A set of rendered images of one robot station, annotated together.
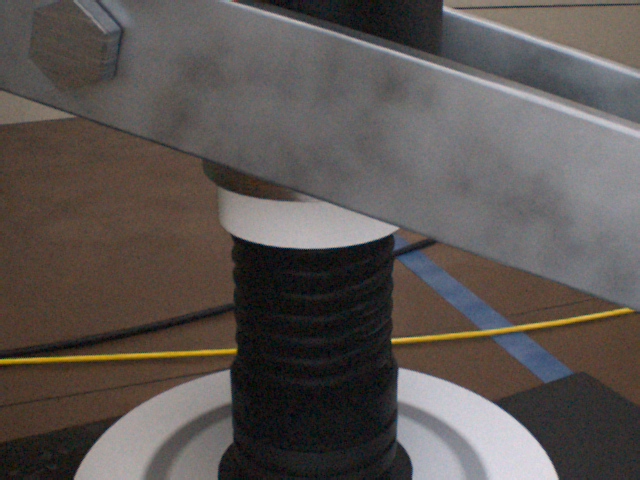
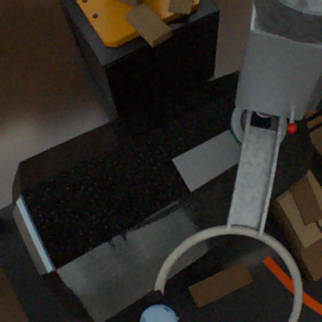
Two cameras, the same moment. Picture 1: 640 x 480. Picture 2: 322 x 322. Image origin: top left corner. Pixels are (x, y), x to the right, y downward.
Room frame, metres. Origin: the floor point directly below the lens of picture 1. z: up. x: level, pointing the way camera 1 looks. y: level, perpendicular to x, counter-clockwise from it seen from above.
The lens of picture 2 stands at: (-0.02, -0.67, 2.37)
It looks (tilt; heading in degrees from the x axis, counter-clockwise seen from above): 70 degrees down; 95
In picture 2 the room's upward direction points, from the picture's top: 9 degrees counter-clockwise
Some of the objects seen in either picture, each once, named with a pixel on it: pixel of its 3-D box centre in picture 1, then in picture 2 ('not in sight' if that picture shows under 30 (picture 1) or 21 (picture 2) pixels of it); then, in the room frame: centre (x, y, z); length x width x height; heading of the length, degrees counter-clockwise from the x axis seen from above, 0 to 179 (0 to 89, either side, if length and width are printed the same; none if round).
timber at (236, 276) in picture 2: not in sight; (220, 284); (0.17, -0.53, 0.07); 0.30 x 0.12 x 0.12; 22
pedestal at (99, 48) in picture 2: not in sight; (139, 36); (-0.16, 0.75, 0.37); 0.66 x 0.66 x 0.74; 27
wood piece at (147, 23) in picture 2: not in sight; (148, 24); (-0.09, 0.50, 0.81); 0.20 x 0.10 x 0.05; 125
